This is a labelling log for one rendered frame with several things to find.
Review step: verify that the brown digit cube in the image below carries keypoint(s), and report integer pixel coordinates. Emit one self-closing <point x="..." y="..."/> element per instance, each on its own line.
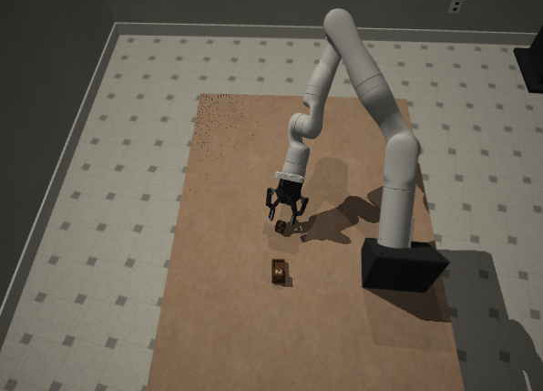
<point x="280" y="226"/>
<point x="278" y="273"/>

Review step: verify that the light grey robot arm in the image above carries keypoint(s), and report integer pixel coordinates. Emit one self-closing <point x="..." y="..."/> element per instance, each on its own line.
<point x="402" y="150"/>

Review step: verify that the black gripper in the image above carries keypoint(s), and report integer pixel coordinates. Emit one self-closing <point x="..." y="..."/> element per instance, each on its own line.
<point x="288" y="192"/>

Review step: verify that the brown wooden tray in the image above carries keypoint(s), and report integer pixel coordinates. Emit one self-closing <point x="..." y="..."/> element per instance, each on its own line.
<point x="278" y="263"/>

